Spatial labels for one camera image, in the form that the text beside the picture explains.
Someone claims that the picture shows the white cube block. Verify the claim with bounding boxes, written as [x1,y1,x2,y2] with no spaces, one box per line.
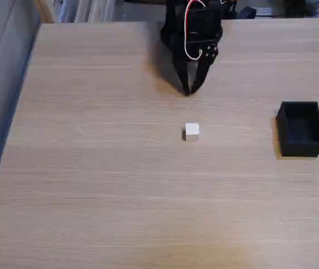
[182,122,200,142]

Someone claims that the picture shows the black open box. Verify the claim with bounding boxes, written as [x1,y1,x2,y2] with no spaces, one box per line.
[276,101,319,158]

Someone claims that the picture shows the small black background object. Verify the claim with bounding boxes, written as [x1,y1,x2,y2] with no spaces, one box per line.
[237,6,257,20]

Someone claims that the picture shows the white hanging sheets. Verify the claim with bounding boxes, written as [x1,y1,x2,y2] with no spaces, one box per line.
[54,0,126,24]

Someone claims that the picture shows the red and white servo cable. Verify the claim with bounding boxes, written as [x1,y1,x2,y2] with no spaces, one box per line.
[184,0,206,61]

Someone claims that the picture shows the pale wooden post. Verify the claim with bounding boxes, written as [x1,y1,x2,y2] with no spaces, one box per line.
[33,0,56,24]

